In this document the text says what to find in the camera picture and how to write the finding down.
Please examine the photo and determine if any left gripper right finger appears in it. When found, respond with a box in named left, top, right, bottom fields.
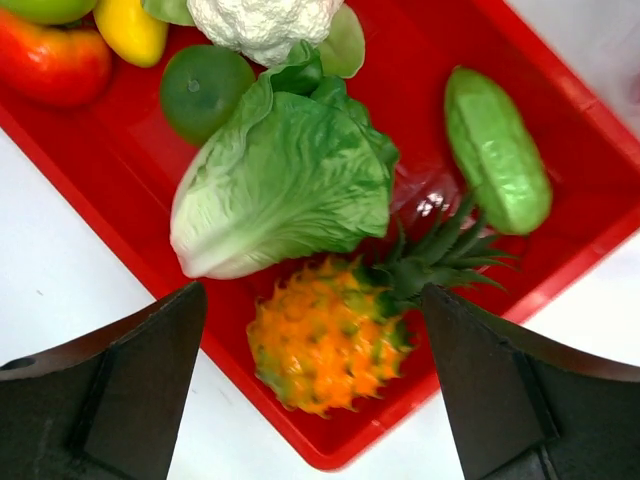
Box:
left=422, top=285, right=639, bottom=480

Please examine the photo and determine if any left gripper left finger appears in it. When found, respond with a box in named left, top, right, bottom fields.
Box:
left=1, top=282, right=207, bottom=479

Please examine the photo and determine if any green lettuce cabbage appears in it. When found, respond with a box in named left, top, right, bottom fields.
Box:
left=170, top=41, right=399, bottom=279

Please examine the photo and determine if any orange pineapple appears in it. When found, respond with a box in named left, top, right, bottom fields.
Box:
left=247, top=195, right=508, bottom=417

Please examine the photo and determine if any green cucumber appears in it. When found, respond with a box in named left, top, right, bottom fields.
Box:
left=444, top=66, right=553, bottom=235

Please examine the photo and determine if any red plastic tray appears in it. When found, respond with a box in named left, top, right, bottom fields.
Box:
left=1, top=1, right=639, bottom=471

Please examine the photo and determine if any green lime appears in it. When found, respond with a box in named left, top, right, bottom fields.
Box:
left=159, top=44, right=256, bottom=146

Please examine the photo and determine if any red orange peach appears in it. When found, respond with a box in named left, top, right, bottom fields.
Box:
left=1, top=8, right=113, bottom=107

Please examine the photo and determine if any yellow pepper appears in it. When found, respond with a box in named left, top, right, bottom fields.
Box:
left=93, top=0, right=169, bottom=68

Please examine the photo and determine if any green apple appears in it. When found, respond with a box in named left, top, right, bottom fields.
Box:
left=1, top=0, right=97, bottom=25

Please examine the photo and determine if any white cauliflower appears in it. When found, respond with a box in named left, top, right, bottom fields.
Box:
left=187, top=0, right=343, bottom=68

